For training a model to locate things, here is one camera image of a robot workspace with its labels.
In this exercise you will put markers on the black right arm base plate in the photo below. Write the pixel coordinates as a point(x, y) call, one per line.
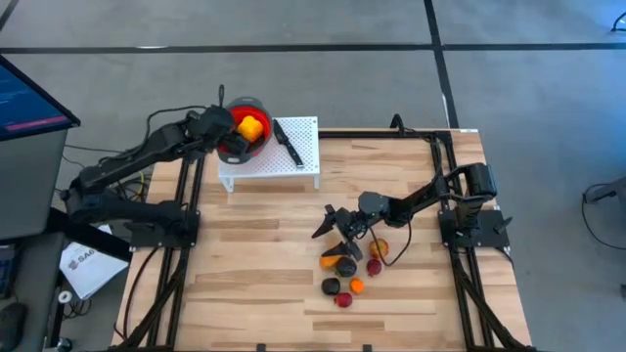
point(494, 239)

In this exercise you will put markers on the computer monitor with blue screen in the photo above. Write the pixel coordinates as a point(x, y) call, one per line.
point(24, 107)

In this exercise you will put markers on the small white tape roll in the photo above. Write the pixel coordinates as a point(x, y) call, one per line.
point(65, 296)

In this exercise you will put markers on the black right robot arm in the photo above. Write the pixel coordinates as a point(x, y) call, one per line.
point(425, 193)

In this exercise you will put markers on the black clamp mount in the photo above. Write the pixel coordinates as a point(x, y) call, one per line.
point(397, 124)

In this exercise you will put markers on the small orange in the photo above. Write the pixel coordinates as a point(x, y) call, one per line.
point(357, 286)

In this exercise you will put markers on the small black table bracket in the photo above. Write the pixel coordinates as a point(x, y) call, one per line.
point(261, 348)
point(367, 348)

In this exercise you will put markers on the red collapsible bowl grey rim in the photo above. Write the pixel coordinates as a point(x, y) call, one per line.
point(265, 131)

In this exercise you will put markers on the orange mango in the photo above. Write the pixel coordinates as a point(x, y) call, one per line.
point(328, 263)

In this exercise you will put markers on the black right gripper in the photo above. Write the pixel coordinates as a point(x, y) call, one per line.
point(352, 222)

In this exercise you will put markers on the red and yellow peach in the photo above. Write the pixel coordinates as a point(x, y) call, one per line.
point(377, 246)

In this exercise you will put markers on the dark fruit with green calyx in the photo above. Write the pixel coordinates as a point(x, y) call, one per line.
point(346, 267)

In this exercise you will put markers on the bright red round fruit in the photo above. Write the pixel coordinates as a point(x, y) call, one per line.
point(343, 299)

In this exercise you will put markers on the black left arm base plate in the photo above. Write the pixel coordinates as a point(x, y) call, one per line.
point(147, 239)

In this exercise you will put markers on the black aluminium table frame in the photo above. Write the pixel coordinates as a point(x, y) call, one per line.
point(391, 134)

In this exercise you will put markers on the black kitchen knife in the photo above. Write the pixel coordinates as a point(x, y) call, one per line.
point(283, 137)

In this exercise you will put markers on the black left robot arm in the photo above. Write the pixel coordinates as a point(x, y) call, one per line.
point(147, 146)

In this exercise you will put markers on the black round fruit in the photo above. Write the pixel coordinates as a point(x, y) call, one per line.
point(330, 286)

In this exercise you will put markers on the white perforated metal rack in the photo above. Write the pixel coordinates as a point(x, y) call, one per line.
point(308, 137)

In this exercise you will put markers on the black computer mouse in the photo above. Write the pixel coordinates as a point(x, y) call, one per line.
point(11, 325)

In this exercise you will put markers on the yellow bell pepper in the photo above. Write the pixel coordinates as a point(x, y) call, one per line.
point(250, 128)

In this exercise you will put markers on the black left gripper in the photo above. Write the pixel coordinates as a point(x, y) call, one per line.
point(215, 124)

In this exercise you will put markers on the grey furniture leg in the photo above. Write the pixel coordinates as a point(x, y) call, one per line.
point(606, 191)

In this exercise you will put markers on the white printed booklet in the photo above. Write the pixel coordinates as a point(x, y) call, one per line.
point(93, 274)

